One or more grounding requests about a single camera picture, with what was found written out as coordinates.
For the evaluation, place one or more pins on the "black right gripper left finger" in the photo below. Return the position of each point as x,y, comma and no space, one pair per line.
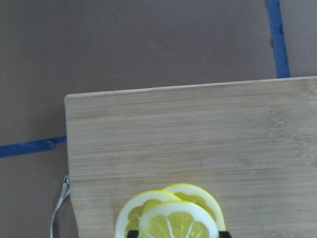
133,234

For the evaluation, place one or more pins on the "lemon slice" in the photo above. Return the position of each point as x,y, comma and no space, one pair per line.
130,214
177,220

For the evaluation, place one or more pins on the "wooden cutting board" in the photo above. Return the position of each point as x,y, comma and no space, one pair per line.
252,145

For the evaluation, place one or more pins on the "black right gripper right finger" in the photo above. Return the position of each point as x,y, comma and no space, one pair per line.
224,234

